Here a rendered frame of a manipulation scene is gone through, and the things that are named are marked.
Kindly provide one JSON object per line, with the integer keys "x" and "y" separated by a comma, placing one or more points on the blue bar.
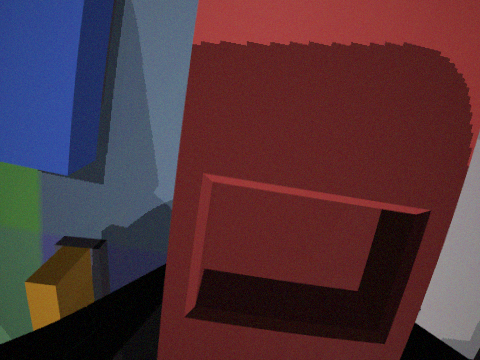
{"x": 52, "y": 65}

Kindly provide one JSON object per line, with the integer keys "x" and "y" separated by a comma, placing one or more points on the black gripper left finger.
{"x": 123, "y": 325}

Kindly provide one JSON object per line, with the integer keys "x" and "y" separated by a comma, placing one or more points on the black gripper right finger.
{"x": 421, "y": 345}

